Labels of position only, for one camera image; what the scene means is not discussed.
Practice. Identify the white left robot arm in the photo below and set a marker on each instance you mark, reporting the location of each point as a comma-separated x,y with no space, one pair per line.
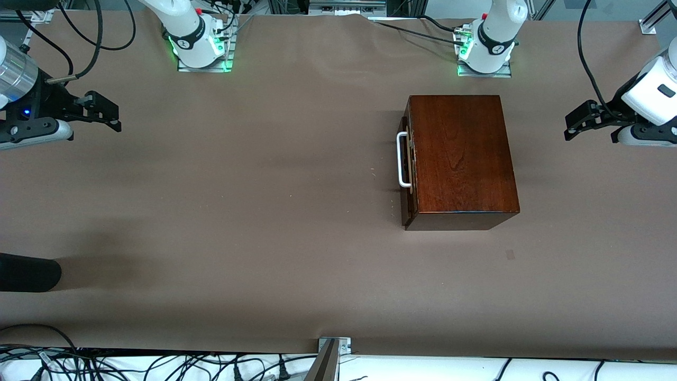
494,37

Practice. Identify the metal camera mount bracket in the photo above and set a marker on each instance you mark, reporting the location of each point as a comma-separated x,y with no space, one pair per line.
329,360

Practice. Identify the black cylinder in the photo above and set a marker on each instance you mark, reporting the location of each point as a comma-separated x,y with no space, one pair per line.
26,272

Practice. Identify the aluminium frame profile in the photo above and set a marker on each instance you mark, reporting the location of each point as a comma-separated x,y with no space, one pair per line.
653,21

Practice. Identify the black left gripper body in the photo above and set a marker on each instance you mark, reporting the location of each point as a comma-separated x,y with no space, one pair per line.
615,107

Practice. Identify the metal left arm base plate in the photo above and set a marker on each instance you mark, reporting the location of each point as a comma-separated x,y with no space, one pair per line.
484,74

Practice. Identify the aluminium slotted frame rail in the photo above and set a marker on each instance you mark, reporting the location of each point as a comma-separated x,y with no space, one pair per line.
39,16

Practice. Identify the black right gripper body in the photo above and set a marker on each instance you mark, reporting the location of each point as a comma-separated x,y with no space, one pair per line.
51,99

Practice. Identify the grey device box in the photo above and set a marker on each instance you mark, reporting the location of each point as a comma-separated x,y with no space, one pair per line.
346,6

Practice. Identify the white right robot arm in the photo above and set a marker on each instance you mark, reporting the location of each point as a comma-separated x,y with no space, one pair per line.
186,29

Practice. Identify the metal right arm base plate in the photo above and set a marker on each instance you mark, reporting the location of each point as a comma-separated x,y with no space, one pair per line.
203,67

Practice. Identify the dark brown wooden cabinet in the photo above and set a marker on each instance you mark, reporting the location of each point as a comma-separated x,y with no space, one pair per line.
465,153

